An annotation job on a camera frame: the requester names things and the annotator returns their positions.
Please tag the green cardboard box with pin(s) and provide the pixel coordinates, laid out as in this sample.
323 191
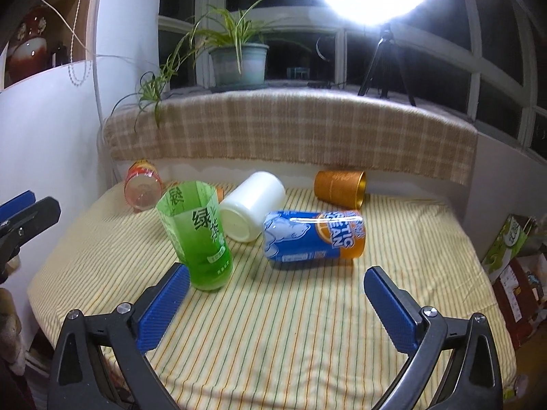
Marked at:
508 243

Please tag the green clear plastic cup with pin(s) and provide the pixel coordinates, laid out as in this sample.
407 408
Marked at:
201 243

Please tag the orange gold cup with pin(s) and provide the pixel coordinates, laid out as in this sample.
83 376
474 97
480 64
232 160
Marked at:
337 188

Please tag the white cup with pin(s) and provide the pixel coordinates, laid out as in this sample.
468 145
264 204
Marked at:
252 203

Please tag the red brown cardboard box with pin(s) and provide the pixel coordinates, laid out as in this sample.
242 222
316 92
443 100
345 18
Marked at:
519 299

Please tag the red ceramic vase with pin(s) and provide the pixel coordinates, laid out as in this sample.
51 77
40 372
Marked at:
30 51

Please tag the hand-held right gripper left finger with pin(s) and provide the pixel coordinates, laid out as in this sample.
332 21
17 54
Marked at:
164 307

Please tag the yellow striped tablecloth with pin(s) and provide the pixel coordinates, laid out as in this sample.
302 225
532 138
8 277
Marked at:
273 329

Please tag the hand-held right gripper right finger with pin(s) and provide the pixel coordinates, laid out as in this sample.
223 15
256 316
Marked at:
391 307

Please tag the beige fuzzy cloth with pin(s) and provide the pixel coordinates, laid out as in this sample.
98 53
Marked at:
8 320

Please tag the beige plaid blanket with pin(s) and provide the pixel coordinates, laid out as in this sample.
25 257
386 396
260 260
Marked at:
299 132

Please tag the black tripod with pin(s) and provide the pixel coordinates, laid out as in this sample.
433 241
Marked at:
384 51

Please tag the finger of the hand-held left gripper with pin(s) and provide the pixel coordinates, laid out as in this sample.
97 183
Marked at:
17 205
36 220

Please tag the green spider plant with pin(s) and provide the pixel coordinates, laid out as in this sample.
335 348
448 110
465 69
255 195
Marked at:
222 30

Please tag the wooden shelf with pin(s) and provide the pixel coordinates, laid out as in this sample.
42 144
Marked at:
81 8

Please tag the red clear plastic bottle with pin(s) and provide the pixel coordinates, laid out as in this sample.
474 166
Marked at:
143 188

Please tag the grey flower pot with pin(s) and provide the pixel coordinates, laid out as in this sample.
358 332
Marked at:
239 66

